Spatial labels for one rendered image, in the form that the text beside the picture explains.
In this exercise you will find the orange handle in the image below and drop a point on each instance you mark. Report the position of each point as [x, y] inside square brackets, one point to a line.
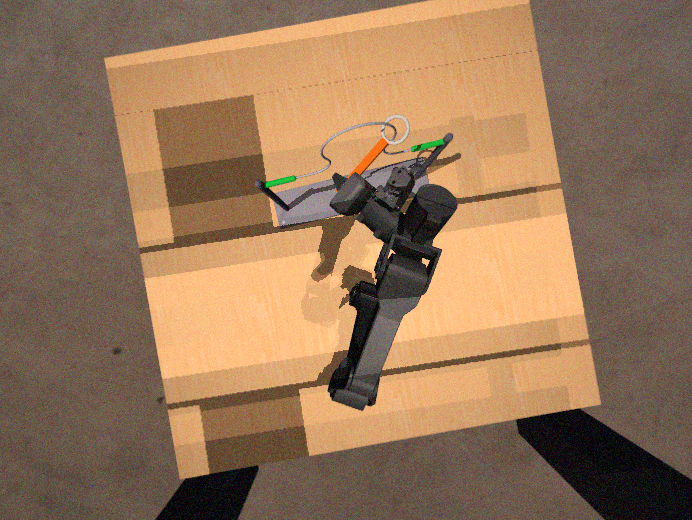
[381, 145]

